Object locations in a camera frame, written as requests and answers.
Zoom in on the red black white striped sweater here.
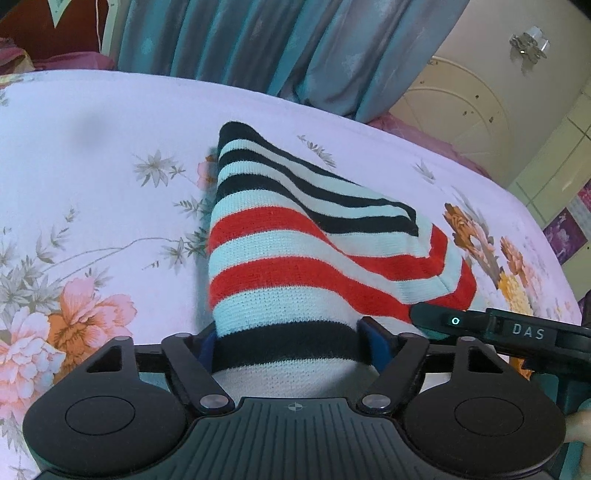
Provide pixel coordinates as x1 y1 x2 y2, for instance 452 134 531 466
205 121 479 403

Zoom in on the purple wall poster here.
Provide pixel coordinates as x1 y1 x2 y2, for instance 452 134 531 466
543 179 591 265

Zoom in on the blue curtain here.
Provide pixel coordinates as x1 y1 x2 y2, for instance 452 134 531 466
113 0 465 124

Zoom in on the red headboard with white trim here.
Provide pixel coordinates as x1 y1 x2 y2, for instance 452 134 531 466
0 0 116 62

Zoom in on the glass wall lamp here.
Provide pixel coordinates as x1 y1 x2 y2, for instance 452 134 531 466
509 27 551 62

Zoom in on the person's right hand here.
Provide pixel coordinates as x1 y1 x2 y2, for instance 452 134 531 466
565 408 591 445

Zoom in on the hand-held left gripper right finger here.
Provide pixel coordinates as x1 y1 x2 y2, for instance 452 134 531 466
357 316 509 414

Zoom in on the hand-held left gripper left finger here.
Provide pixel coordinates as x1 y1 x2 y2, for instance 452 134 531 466
85 329 235 417

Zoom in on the purple pillow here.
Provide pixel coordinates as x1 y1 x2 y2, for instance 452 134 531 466
0 46 118 77

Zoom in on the floral bed sheet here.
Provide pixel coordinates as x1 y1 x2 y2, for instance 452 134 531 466
0 69 583 480

